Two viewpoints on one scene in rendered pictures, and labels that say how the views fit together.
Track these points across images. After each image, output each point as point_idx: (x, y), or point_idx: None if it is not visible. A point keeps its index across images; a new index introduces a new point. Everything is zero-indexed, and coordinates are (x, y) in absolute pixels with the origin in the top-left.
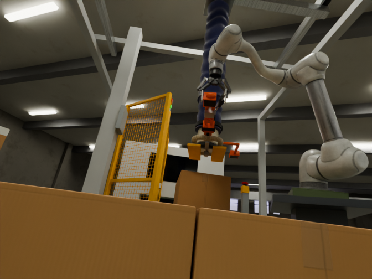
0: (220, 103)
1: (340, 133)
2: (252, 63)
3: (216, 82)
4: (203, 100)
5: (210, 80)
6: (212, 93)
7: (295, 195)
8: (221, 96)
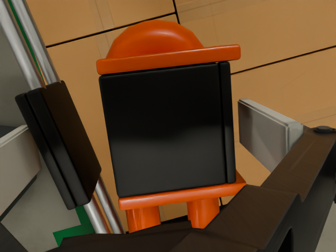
0: (74, 107)
1: None
2: None
3: (87, 247)
4: (237, 176)
5: (252, 224)
6: (135, 25)
7: None
8: (48, 88)
